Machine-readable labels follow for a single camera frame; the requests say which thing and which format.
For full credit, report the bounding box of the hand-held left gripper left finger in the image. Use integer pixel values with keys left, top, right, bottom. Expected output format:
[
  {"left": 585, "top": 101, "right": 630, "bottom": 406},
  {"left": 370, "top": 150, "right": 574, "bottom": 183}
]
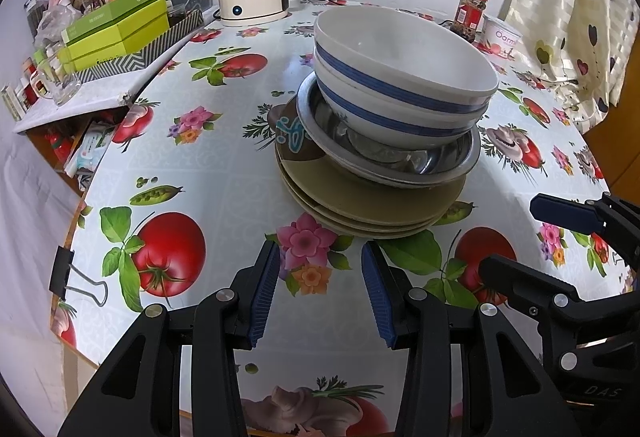
[{"left": 57, "top": 239, "right": 282, "bottom": 437}]

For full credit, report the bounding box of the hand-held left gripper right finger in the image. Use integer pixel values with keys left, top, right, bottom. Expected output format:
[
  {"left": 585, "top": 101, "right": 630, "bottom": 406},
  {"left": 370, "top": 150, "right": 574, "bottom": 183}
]
[{"left": 361, "top": 241, "right": 583, "bottom": 437}]

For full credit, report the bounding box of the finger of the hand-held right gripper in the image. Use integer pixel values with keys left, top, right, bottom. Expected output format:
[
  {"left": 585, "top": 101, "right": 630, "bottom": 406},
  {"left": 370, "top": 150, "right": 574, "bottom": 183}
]
[
  {"left": 530, "top": 192, "right": 640, "bottom": 268},
  {"left": 479, "top": 253, "right": 586, "bottom": 319}
]

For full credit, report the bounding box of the stainless steel bowl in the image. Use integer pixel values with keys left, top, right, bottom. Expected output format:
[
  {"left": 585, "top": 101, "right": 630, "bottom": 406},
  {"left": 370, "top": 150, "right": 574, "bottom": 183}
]
[{"left": 296, "top": 73, "right": 482, "bottom": 188}]

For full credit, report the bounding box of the large white blue-striped bowl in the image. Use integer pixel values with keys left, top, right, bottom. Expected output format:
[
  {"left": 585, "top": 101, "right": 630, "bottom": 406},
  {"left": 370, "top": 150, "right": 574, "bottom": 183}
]
[{"left": 314, "top": 54, "right": 493, "bottom": 152}]

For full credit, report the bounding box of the small white blue-striped bowl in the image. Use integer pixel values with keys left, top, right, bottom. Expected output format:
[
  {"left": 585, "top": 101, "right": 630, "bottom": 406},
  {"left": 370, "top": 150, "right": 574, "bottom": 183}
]
[{"left": 314, "top": 7, "right": 499, "bottom": 115}]

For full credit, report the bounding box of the brown wooden cabinet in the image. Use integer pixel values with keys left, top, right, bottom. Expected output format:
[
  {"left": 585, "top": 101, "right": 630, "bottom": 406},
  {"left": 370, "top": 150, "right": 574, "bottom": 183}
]
[{"left": 582, "top": 82, "right": 640, "bottom": 213}]

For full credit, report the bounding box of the floral fruit-print tablecloth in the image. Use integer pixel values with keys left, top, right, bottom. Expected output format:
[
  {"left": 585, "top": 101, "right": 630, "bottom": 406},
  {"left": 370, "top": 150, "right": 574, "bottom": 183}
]
[{"left": 50, "top": 0, "right": 640, "bottom": 437}]

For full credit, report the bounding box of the white yogurt tub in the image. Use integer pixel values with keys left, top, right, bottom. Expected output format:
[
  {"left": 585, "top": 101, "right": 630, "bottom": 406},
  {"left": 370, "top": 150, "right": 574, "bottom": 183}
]
[{"left": 481, "top": 14, "right": 523, "bottom": 58}]

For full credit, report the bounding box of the black binder clip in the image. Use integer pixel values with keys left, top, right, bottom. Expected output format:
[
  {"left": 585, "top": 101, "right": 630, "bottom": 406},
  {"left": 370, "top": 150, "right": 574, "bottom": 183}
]
[{"left": 49, "top": 246, "right": 110, "bottom": 307}]

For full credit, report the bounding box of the red-lidded sauce jar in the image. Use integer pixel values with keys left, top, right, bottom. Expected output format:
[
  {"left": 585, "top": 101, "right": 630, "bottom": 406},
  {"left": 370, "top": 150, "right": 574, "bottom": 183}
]
[{"left": 450, "top": 0, "right": 490, "bottom": 43}]

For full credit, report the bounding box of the white shelf board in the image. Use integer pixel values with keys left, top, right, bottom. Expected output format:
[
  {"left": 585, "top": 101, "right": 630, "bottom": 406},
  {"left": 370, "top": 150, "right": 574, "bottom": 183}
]
[{"left": 12, "top": 10, "right": 221, "bottom": 134}]

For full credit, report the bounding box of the black-white zigzag patterned box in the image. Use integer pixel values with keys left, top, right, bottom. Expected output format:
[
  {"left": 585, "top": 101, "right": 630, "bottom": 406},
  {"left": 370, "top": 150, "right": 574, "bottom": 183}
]
[{"left": 75, "top": 10, "right": 205, "bottom": 84}]

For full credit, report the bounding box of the green flat box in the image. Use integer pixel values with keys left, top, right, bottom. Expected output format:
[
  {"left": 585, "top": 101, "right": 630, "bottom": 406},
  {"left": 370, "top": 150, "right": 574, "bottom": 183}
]
[
  {"left": 64, "top": 0, "right": 172, "bottom": 70},
  {"left": 61, "top": 0, "right": 167, "bottom": 45}
]

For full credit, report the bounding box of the clear glass mug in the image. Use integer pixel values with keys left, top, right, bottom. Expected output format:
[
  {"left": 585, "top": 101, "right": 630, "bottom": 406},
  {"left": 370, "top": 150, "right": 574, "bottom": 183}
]
[{"left": 30, "top": 42, "right": 83, "bottom": 107}]

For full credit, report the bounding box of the crumpled clear plastic bag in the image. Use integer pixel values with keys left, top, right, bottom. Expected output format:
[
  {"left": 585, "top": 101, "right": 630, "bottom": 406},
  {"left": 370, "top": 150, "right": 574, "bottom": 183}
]
[{"left": 35, "top": 0, "right": 87, "bottom": 43}]

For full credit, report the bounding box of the dark glass jar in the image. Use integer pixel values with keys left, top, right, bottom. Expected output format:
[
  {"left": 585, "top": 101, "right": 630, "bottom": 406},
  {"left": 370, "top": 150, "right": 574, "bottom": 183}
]
[{"left": 24, "top": 0, "right": 48, "bottom": 38}]

